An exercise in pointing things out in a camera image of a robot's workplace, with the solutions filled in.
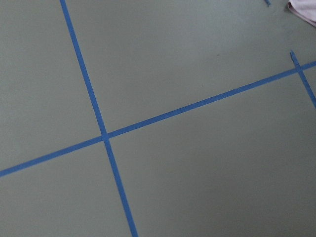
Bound pink Snoopy t-shirt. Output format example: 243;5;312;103
287;0;316;27

